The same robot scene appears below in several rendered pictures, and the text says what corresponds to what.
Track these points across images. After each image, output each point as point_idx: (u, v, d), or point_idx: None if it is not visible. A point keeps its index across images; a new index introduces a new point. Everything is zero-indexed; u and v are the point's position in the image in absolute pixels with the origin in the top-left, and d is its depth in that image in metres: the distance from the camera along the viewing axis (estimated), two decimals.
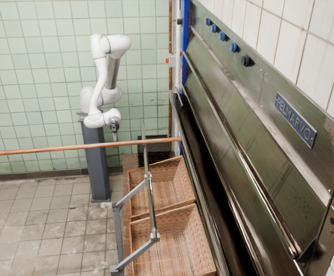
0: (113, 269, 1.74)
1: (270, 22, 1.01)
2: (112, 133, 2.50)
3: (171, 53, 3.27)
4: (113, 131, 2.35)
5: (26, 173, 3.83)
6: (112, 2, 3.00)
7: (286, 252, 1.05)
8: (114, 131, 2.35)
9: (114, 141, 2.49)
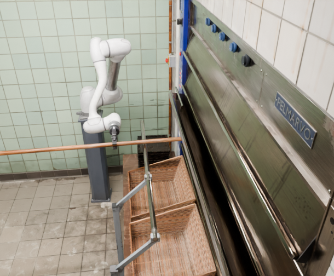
0: (113, 269, 1.74)
1: (270, 22, 1.01)
2: None
3: (171, 53, 3.27)
4: (114, 144, 2.29)
5: (26, 173, 3.83)
6: (112, 2, 3.00)
7: (286, 252, 1.05)
8: (114, 144, 2.29)
9: None
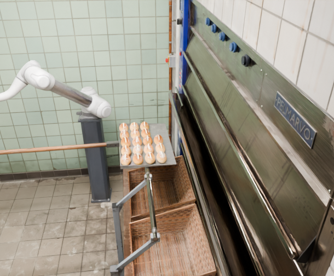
0: (113, 269, 1.74)
1: (270, 22, 1.01)
2: None
3: (171, 53, 3.27)
4: None
5: (26, 173, 3.83)
6: (112, 2, 3.00)
7: (286, 252, 1.05)
8: None
9: None
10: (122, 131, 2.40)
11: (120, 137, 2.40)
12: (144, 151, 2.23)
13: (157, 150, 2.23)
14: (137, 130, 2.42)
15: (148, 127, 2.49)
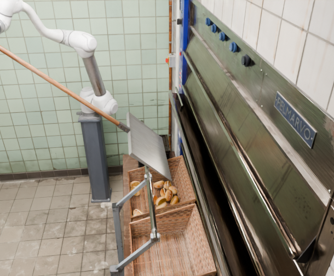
0: (113, 269, 1.74)
1: (270, 22, 1.01)
2: None
3: (171, 53, 3.27)
4: None
5: (26, 173, 3.83)
6: (112, 2, 3.00)
7: (286, 252, 1.05)
8: None
9: None
10: (161, 187, 2.81)
11: (156, 183, 2.81)
12: None
13: None
14: None
15: (137, 195, 2.75)
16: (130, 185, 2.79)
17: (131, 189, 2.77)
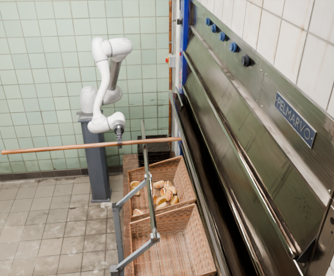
0: (113, 269, 1.74)
1: (270, 22, 1.01)
2: None
3: (171, 53, 3.27)
4: (119, 143, 2.29)
5: (26, 173, 3.83)
6: (112, 2, 3.00)
7: (286, 252, 1.05)
8: (119, 143, 2.29)
9: None
10: (161, 187, 2.81)
11: (156, 183, 2.81)
12: None
13: None
14: None
15: (137, 195, 2.75)
16: (130, 185, 2.79)
17: (131, 189, 2.77)
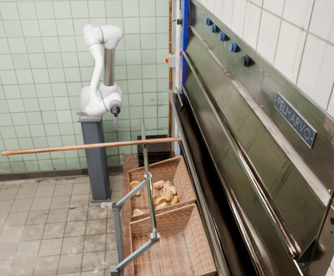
0: (113, 269, 1.74)
1: (270, 22, 1.01)
2: (113, 117, 2.41)
3: (171, 53, 3.27)
4: (114, 113, 2.25)
5: (26, 173, 3.83)
6: (112, 2, 3.00)
7: (286, 252, 1.05)
8: (115, 113, 2.25)
9: (115, 125, 2.39)
10: (161, 187, 2.81)
11: (156, 183, 2.81)
12: None
13: None
14: None
15: (137, 195, 2.75)
16: (130, 185, 2.79)
17: (131, 189, 2.77)
